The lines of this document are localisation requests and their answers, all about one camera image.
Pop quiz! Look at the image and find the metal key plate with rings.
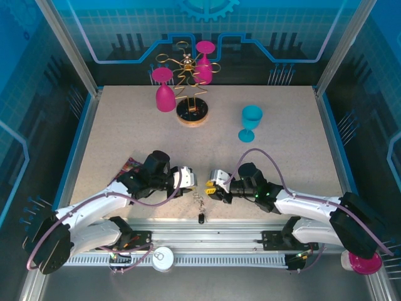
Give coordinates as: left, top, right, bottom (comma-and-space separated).
192, 191, 207, 214

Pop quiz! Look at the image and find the white slotted cable duct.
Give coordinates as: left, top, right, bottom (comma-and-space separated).
62, 253, 289, 268

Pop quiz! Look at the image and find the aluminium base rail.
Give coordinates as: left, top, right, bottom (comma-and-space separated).
93, 218, 320, 253

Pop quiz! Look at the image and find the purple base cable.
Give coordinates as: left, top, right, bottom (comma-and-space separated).
96, 240, 155, 274
288, 243, 327, 274

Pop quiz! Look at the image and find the aluminium side rail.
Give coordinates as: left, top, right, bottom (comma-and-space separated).
18, 89, 104, 301
313, 87, 389, 301

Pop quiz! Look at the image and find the round white can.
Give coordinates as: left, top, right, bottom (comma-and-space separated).
152, 246, 175, 272

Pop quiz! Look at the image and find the white cup with pink lid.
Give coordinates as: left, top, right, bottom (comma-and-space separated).
340, 250, 383, 276

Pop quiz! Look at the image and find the purple candy packet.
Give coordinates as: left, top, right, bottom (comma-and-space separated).
114, 157, 145, 182

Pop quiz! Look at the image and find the pink plastic goblet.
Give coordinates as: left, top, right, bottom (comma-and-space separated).
151, 68, 177, 113
193, 40, 216, 85

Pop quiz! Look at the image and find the gold wire glass rack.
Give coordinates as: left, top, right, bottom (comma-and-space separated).
155, 40, 222, 128

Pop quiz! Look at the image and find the teal plastic goblet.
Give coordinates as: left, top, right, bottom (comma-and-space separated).
237, 105, 263, 144

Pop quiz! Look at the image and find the aluminium frame post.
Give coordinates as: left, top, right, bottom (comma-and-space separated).
314, 0, 378, 98
34, 0, 103, 98

